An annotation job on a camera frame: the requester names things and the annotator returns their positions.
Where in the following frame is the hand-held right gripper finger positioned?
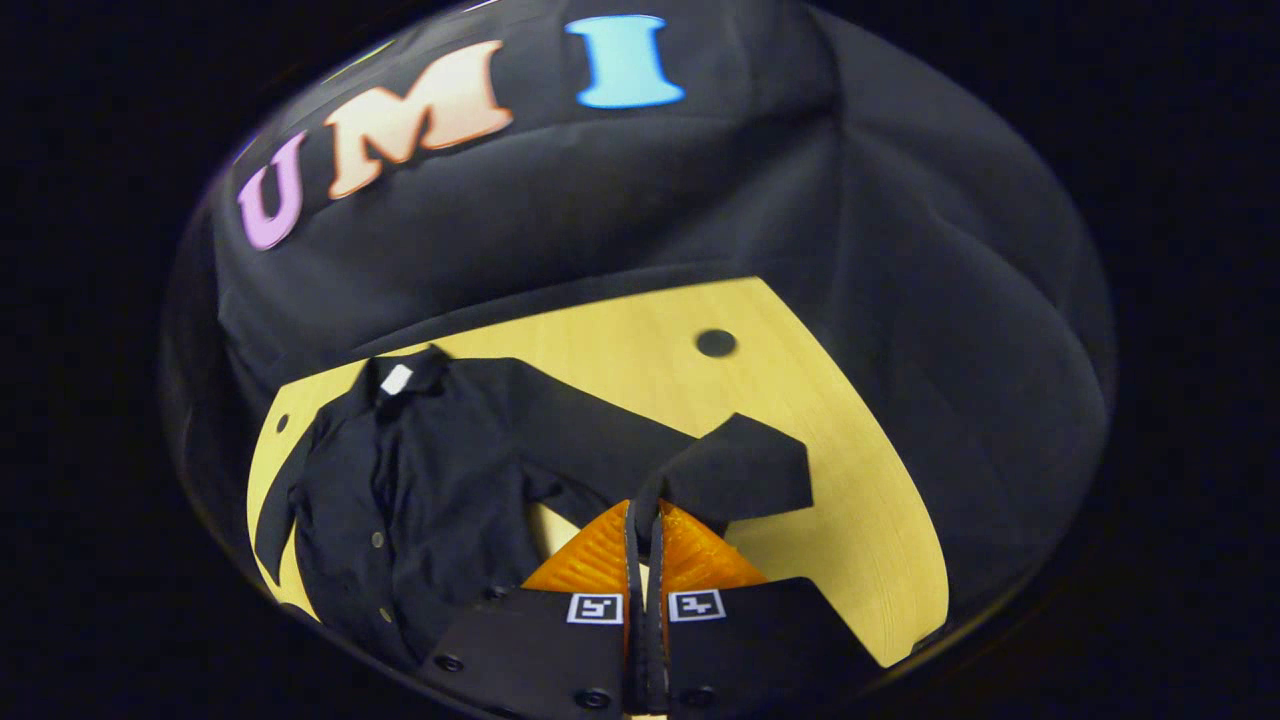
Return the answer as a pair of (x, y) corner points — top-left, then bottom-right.
(646, 500), (883, 717)
(420, 500), (651, 717)

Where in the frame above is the black button shirt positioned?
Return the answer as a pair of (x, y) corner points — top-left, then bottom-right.
(253, 345), (814, 671)

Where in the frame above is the black backdrop cloth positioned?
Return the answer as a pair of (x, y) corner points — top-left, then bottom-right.
(160, 0), (1116, 641)

